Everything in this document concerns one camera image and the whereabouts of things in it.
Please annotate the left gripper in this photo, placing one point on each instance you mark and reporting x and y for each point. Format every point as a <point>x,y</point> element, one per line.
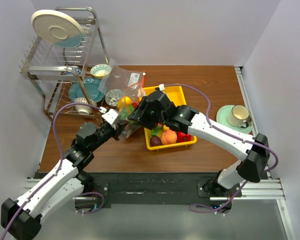
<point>117,128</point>

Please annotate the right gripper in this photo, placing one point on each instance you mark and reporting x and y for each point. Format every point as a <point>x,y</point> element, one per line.
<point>143,120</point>

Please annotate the green bell pepper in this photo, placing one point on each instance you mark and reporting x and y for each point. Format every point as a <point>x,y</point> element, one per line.
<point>126,111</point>

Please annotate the orange zip top bag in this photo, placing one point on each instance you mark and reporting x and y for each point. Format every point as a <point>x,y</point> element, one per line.
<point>135,92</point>

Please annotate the yellow lemon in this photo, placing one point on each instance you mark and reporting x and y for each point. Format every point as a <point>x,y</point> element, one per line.
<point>123,102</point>

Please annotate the yellow plastic tray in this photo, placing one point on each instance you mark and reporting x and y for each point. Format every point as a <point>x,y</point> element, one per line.
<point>176,95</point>

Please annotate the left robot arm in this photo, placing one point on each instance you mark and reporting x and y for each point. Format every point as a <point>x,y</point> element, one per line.
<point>23,217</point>

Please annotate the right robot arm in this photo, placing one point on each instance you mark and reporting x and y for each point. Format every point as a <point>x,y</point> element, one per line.
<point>252,152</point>

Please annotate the clear bag with label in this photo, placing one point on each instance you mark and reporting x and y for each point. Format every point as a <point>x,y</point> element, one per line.
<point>120,78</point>

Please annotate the floral grey bowl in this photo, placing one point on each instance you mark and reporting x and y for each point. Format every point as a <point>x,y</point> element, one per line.
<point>113,96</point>

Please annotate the small yellow fruit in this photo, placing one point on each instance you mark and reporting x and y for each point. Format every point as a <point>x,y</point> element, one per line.
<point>165,128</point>

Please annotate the dark purple plum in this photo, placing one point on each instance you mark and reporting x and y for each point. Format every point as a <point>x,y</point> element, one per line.
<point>155,141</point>

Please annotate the orange peach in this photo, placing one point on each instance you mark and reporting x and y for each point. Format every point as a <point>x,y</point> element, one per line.
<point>168,137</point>

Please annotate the teal scalloped plate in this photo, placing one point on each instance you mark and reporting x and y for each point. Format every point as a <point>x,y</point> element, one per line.
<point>91,86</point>

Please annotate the red bell pepper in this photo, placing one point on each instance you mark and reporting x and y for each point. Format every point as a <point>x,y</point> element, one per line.
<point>183,137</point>

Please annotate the teal striped small bowl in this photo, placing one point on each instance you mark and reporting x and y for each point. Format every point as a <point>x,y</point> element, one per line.
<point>100,70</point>

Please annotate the metal dish rack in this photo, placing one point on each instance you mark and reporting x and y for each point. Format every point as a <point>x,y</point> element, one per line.
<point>53,70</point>

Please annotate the green saucer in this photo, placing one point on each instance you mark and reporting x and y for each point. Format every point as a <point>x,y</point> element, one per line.
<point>221,118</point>

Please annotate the cream mug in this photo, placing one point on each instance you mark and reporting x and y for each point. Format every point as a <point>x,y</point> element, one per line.
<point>239,116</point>

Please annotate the beige and teal plate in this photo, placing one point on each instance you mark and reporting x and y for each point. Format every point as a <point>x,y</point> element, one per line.
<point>57,28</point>

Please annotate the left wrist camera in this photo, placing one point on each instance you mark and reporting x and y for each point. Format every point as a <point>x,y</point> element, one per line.
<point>112,116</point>

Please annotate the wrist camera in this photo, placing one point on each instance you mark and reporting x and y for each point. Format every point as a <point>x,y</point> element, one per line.
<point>161,87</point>
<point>112,116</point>

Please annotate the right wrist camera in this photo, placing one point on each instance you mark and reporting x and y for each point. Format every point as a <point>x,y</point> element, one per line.
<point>161,87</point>

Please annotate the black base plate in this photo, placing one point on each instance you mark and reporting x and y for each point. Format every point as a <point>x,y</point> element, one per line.
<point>156,188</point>

